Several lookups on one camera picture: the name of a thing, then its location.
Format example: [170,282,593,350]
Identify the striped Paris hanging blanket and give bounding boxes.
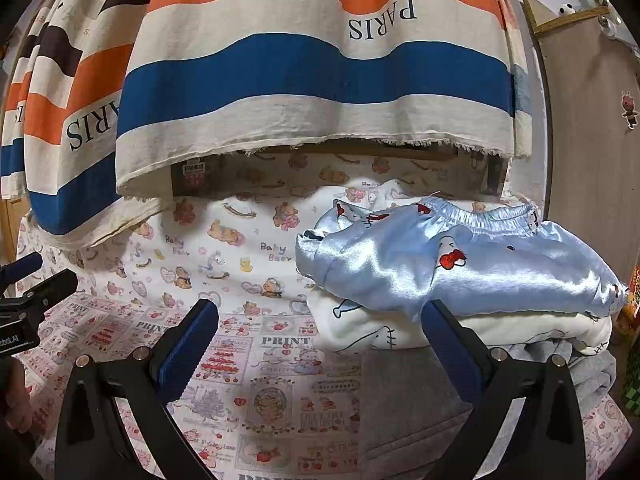
[1,0,533,248]

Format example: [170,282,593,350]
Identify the green checkered box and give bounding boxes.
[622,338,640,416]

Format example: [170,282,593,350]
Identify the grey folded garment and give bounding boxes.
[358,339,630,479]

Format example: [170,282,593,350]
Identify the white bear print sheet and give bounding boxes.
[16,151,539,316]

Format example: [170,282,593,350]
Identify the pink printed bed sheet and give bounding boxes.
[14,294,634,480]

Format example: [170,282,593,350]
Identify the light blue Hello Kitty pants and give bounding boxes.
[295,196,627,320]

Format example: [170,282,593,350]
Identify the white printed folded garment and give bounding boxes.
[307,289,613,356]

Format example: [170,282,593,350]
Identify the person's left hand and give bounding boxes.
[1,358,32,434]

